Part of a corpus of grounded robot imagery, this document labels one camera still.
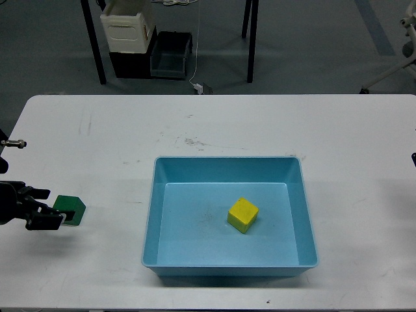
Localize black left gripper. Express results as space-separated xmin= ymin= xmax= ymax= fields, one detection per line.
xmin=1 ymin=181 xmax=75 ymax=231

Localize green cube block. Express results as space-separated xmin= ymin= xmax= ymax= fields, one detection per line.
xmin=53 ymin=195 xmax=86 ymax=226

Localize yellow cube block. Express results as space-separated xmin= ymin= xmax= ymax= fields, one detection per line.
xmin=227 ymin=197 xmax=259 ymax=234

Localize black box under crate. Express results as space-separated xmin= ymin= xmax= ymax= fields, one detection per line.
xmin=109 ymin=29 xmax=157 ymax=79

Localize blue plastic tray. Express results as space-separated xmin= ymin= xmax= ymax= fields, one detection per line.
xmin=142 ymin=157 xmax=319 ymax=277

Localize dark grey storage bin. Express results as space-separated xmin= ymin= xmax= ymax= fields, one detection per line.
xmin=150 ymin=31 xmax=193 ymax=80

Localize white power adapter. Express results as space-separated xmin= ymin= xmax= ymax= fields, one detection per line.
xmin=192 ymin=83 xmax=203 ymax=95

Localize cream plastic crate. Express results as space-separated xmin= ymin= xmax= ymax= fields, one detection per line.
xmin=100 ymin=0 xmax=155 ymax=54

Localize black left table leg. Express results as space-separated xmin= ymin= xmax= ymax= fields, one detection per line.
xmin=80 ymin=0 xmax=107 ymax=85

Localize black table leg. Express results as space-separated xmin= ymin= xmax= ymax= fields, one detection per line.
xmin=80 ymin=0 xmax=107 ymax=85
xmin=241 ymin=0 xmax=259 ymax=83

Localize black right table leg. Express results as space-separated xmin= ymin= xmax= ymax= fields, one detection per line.
xmin=241 ymin=0 xmax=259 ymax=83

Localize white office chair base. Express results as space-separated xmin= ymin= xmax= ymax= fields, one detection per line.
xmin=359 ymin=0 xmax=416 ymax=94

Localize white cables on floor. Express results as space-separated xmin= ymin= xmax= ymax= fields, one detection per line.
xmin=151 ymin=0 xmax=199 ymax=7

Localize white hanging cable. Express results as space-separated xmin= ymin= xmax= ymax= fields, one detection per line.
xmin=189 ymin=0 xmax=201 ymax=86

